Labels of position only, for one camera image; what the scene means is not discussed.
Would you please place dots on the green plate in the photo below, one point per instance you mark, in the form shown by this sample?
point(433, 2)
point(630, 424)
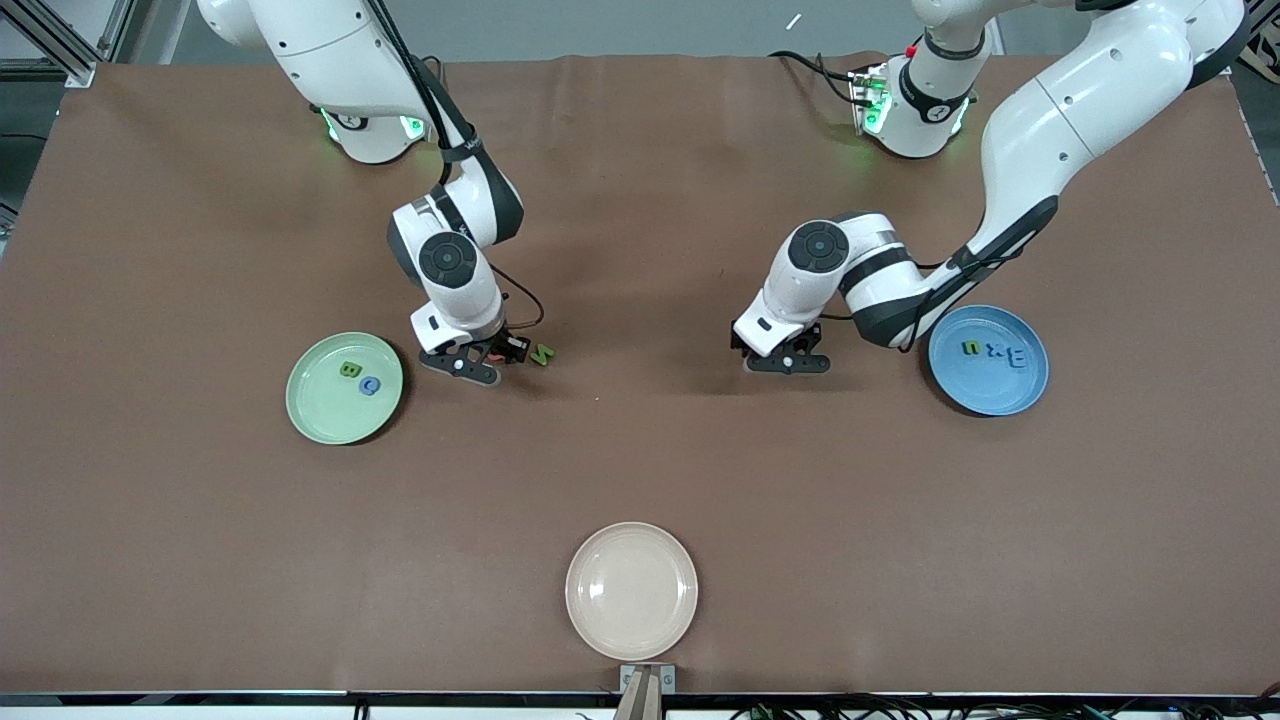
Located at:
point(320, 410)

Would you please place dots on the beige post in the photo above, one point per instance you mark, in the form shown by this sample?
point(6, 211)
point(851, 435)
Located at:
point(640, 702)

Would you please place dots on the grey metal mount bracket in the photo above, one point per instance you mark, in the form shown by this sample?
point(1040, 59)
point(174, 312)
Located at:
point(625, 680)

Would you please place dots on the brown table cover sheet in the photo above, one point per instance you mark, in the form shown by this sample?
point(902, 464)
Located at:
point(640, 450)

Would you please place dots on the blue plate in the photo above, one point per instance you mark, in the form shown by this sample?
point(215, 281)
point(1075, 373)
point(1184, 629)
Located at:
point(990, 390)

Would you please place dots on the aluminium frame profile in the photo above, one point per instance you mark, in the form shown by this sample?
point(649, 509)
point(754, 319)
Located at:
point(70, 60)

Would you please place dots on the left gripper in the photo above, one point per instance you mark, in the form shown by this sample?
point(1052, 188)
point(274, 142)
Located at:
point(736, 341)

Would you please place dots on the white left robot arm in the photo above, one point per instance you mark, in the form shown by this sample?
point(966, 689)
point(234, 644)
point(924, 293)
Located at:
point(1050, 120)

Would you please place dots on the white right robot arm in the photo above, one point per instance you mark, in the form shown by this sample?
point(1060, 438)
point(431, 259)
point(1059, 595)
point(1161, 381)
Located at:
point(450, 260)

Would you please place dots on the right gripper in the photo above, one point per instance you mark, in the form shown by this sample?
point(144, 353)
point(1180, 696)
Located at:
point(497, 347)

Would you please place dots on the blue foam letter m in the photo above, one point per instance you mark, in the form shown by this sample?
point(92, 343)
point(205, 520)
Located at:
point(1017, 357)

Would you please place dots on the beige plate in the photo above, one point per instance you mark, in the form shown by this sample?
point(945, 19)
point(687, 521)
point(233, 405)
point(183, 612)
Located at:
point(631, 590)

